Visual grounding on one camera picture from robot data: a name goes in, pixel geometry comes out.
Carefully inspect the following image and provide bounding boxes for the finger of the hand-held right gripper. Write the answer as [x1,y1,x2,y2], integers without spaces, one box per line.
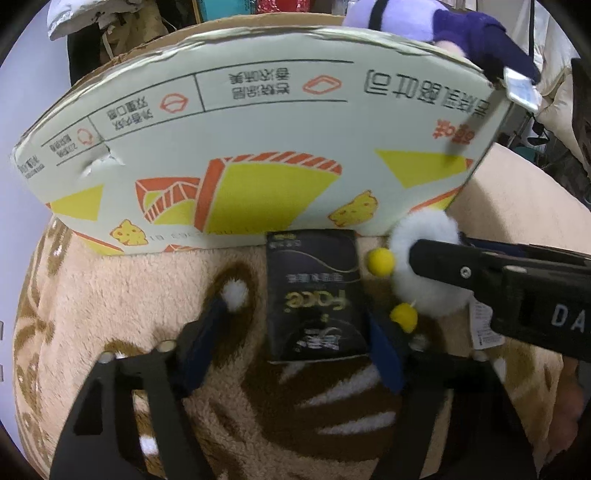
[410,237,509,296]
[462,237,591,267]

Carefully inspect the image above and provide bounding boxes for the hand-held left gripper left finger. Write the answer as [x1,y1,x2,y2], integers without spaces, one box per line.
[48,295,232,480]

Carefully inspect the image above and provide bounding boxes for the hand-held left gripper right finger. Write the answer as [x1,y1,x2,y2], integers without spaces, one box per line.
[367,314,539,480]

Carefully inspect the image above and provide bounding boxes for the white plush with yellow balls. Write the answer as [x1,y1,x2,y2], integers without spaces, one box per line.
[368,210,506,349]

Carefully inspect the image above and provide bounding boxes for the black tissue packet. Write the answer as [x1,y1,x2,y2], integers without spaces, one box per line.
[266,229,370,363]

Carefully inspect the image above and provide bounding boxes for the printed cardboard box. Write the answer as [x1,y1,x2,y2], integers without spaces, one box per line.
[9,14,513,257]

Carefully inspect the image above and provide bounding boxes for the purple-haired plush doll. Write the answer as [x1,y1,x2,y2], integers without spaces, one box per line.
[344,0,541,86]

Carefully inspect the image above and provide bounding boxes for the beige patterned fleece blanket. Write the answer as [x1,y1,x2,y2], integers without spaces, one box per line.
[11,148,591,480]

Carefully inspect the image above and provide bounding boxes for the person's leg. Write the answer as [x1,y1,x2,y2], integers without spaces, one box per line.
[551,357,589,467]

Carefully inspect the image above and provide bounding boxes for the cream padded swivel chair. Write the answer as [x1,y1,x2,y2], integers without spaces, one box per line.
[531,60,591,176]

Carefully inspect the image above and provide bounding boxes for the white paper hang tag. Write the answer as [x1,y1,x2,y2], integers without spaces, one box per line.
[505,67,541,112]

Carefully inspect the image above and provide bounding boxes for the black hanging coat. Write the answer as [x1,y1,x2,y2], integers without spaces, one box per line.
[67,14,107,86]

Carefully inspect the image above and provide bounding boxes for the red patterned bag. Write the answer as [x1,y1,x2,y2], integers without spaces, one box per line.
[259,0,310,12]

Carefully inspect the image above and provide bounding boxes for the beige hanging trousers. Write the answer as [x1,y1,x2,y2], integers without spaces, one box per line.
[99,0,185,61]

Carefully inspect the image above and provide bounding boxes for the teal bag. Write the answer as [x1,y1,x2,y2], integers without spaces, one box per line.
[203,0,252,14]

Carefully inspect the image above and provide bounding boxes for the white printed puffer jacket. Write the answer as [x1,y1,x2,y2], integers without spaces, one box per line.
[46,0,107,40]

